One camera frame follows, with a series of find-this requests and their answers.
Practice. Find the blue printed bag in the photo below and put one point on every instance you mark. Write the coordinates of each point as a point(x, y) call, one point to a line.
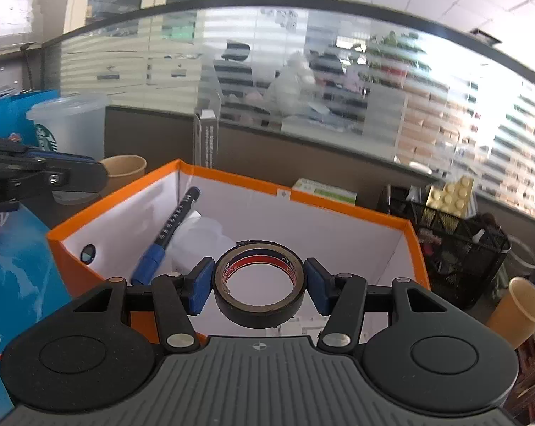
point(14, 284)

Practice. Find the green and white carton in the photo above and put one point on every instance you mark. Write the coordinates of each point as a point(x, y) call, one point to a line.
point(325, 191)

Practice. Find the small clear plastic cup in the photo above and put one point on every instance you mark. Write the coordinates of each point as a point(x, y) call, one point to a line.
point(525, 255)

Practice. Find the yellow blister pack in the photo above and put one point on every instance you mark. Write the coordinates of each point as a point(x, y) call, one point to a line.
point(451, 197)

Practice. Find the striped glass desk partition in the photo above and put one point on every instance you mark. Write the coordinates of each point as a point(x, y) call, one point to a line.
point(294, 97)

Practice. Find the black tape roll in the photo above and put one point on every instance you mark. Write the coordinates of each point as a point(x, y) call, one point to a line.
point(258, 315)

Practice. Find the brown paper cup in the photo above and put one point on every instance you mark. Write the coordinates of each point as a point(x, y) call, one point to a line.
point(513, 315)
point(125, 168)

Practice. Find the clear heart-shaped plastic container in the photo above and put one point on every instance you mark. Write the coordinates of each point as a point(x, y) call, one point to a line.
point(196, 239)

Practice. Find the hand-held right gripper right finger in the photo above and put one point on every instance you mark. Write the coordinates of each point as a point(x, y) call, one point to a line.
point(316, 286)

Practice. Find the small grey open carton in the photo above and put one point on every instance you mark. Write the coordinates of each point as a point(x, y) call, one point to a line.
point(206, 142)

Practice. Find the blue and black marker pen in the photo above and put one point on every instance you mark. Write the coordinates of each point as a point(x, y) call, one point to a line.
point(170, 230)

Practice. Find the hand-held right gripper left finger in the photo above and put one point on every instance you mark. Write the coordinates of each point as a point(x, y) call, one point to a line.
point(201, 286)

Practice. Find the orange cardboard box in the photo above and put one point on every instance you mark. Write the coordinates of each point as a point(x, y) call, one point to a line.
point(338, 230)

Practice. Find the black mesh desk organizer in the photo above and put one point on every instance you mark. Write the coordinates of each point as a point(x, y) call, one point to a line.
point(458, 253)

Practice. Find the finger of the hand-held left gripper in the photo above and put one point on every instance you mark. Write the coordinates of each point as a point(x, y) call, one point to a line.
point(59, 155)
point(72, 177)

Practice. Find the clear plastic cup green logo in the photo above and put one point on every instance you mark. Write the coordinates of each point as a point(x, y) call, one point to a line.
point(68, 128)

